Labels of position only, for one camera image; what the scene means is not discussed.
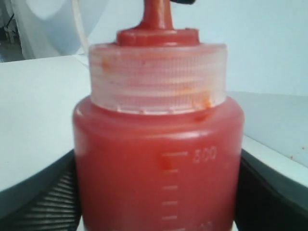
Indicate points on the red sauce squeeze bottle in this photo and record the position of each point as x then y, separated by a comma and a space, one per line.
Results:
158, 141

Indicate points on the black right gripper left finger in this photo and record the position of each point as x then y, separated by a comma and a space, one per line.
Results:
47, 201

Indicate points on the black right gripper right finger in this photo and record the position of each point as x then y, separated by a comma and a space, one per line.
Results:
267, 200

